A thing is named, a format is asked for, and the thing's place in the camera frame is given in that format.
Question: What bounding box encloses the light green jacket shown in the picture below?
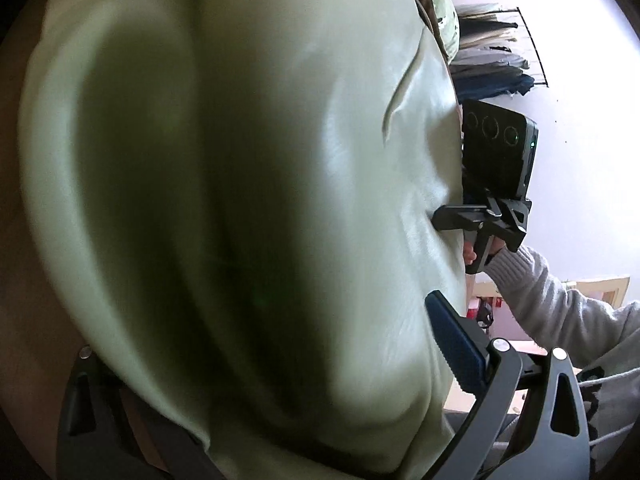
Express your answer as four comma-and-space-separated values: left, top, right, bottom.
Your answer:
18, 0, 469, 480

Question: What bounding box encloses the grey sweater sleeve forearm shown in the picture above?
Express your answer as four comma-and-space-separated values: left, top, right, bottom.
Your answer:
485, 246, 639, 377

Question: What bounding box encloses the clothes rack with garments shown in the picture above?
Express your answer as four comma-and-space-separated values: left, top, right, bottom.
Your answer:
449, 3, 548, 103

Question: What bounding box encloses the person's right hand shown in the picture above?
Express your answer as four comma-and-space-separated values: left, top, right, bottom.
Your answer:
462, 237, 506, 266

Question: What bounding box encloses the brown bed blanket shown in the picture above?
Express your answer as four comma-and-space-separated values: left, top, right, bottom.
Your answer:
0, 0, 436, 480

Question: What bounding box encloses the black camera box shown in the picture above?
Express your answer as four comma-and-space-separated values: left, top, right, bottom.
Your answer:
462, 100, 538, 200

